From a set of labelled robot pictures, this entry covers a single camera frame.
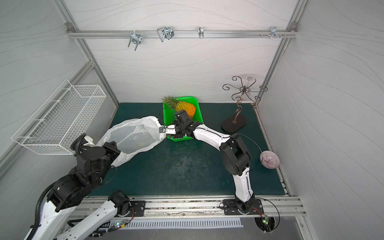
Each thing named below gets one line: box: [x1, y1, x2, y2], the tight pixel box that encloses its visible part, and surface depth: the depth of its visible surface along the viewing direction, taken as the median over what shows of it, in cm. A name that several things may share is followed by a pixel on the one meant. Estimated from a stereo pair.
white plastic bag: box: [97, 116, 167, 168], surface depth 95 cm
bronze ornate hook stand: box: [221, 76, 268, 133], surface depth 103 cm
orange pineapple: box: [162, 95, 196, 119], surface depth 109 cm
